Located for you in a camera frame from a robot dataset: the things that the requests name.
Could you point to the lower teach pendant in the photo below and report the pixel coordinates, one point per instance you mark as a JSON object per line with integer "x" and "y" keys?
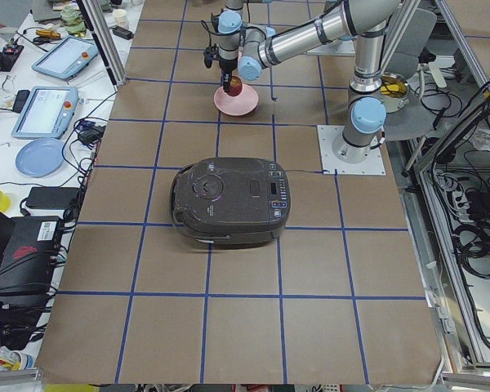
{"x": 47, "y": 113}

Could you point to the upper teach pendant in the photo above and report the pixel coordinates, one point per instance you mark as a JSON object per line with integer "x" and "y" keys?
{"x": 67, "y": 59}

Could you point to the dark grey rice cooker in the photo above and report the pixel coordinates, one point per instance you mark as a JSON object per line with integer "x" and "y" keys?
{"x": 230, "y": 201}

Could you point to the teach pendant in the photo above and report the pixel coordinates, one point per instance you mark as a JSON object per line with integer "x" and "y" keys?
{"x": 47, "y": 113}
{"x": 67, "y": 59}

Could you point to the pink plate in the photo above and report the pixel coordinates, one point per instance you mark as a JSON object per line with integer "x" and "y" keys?
{"x": 240, "y": 105}

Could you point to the light blue plate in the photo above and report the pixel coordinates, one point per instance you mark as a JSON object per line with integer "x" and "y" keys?
{"x": 40, "y": 157}

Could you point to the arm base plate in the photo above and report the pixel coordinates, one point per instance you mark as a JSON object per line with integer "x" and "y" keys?
{"x": 340, "y": 158}

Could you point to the red apple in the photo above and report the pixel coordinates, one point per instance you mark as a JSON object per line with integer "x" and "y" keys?
{"x": 235, "y": 86}

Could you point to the black power adapter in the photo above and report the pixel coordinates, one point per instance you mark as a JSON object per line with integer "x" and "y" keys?
{"x": 48, "y": 198}

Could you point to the aluminium frame post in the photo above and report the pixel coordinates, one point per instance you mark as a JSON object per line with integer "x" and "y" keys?
{"x": 97, "y": 25}

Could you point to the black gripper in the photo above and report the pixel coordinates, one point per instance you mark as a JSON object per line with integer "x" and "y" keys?
{"x": 228, "y": 66}

